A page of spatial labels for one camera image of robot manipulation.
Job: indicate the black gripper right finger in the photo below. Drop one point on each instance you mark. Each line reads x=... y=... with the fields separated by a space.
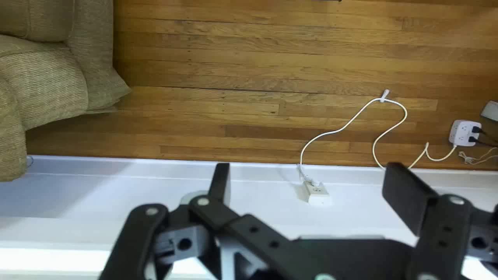
x=446 y=234

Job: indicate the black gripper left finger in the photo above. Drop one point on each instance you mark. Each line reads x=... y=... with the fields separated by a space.
x=244 y=234

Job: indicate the white power adapter block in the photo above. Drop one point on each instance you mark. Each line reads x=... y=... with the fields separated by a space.
x=462 y=133

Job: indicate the white upright box device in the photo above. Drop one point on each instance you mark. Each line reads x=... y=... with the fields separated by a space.
x=493 y=111

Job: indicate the beige fabric sofa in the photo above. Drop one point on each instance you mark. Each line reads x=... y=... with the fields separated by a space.
x=48 y=79

